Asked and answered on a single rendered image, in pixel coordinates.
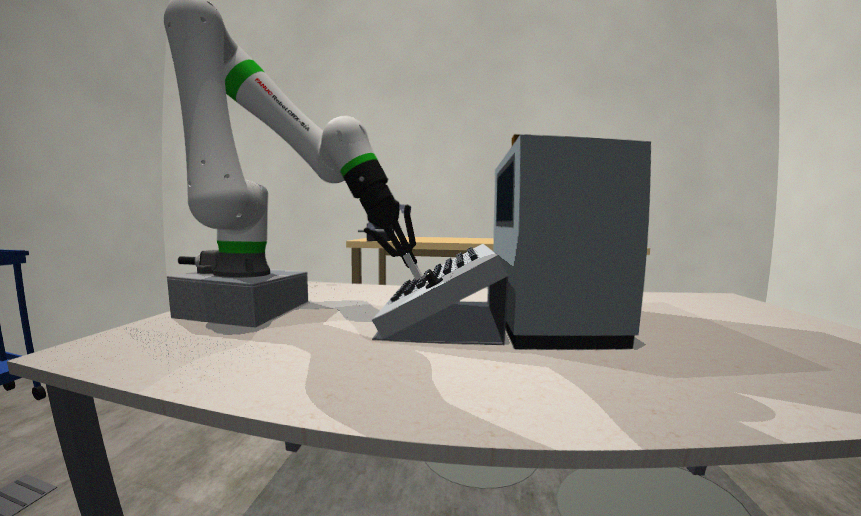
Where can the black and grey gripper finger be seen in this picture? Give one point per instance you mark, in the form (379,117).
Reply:
(406,210)
(370,229)

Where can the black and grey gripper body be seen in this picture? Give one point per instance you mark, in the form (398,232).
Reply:
(376,201)

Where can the dark grey control console with keypad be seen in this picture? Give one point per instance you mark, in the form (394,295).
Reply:
(571,218)

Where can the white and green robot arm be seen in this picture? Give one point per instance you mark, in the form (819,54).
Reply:
(218,195)

